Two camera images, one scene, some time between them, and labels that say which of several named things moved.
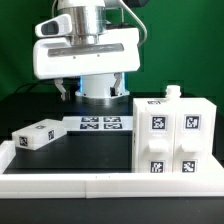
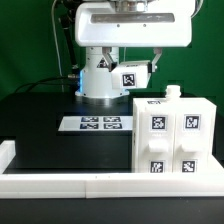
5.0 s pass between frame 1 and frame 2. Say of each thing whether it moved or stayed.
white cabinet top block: moved
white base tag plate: stayed
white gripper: moved
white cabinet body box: stayed
